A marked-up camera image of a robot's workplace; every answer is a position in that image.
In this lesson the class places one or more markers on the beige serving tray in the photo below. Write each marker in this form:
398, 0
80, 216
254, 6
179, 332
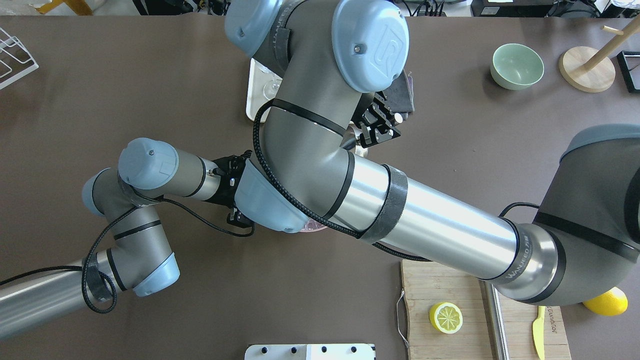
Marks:
257, 77

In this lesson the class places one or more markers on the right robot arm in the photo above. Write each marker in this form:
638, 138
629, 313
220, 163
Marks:
584, 239

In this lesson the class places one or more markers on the mint green bowl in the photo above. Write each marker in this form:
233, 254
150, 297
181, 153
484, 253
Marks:
516, 67

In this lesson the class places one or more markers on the pink bowl with ice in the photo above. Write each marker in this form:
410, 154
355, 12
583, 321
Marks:
312, 226

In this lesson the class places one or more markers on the wooden glass stand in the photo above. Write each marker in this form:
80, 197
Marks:
590, 69

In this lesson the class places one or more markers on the wooden cutting board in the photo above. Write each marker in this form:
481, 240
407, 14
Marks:
429, 285

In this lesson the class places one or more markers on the yellow plastic knife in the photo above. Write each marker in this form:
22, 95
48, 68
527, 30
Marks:
538, 332

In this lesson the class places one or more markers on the clear wine glass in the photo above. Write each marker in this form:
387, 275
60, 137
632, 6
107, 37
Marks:
272, 86

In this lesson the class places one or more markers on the yellow lemon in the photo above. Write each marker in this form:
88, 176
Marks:
612, 303

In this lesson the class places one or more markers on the white wire cup rack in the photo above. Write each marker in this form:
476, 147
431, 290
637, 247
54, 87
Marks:
16, 61

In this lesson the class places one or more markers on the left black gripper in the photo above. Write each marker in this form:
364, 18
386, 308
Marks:
226, 195

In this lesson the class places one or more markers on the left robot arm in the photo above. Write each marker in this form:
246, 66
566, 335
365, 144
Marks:
132, 252

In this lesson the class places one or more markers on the dark grey cloth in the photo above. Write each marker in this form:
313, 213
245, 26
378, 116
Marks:
399, 95

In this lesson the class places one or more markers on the black tray with glasses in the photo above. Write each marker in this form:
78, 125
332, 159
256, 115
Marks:
629, 66

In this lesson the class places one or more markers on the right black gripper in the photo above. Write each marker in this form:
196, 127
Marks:
378, 123

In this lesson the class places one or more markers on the half lemon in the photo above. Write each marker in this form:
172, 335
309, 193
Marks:
446, 317

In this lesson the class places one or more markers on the white camera pole base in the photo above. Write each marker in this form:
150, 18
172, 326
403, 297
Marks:
312, 351

